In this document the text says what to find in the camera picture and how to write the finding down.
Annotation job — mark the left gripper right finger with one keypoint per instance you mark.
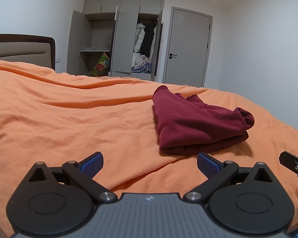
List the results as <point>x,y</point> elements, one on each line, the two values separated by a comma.
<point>243,200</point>

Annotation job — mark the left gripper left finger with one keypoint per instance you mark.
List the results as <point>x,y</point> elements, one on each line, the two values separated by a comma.
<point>55,201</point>

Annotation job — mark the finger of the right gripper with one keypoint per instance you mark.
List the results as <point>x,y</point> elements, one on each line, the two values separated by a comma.
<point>289,161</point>

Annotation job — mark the maroon red garment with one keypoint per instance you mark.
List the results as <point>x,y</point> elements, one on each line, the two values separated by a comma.
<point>188,126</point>

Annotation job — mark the pile of clothes in wardrobe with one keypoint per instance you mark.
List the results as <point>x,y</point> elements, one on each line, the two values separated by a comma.
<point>141,64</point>

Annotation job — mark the orange bed sheet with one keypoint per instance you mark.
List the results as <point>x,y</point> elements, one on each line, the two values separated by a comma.
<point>50,117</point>

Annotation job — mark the colourful bag in wardrobe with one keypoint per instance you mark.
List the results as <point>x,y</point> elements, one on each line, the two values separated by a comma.
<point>102,66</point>

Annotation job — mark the brown padded headboard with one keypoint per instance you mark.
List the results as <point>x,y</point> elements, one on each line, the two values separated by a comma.
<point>39,50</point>

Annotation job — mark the grey room door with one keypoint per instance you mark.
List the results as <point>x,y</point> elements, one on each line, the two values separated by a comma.
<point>188,47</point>

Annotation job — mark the grey wardrobe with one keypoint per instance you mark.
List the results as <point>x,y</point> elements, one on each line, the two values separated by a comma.
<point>109,26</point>

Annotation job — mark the hanging black garment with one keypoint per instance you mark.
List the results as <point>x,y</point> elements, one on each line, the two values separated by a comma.
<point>145,48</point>

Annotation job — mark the hanging white jacket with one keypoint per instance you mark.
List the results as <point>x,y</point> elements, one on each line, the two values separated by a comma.
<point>139,37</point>

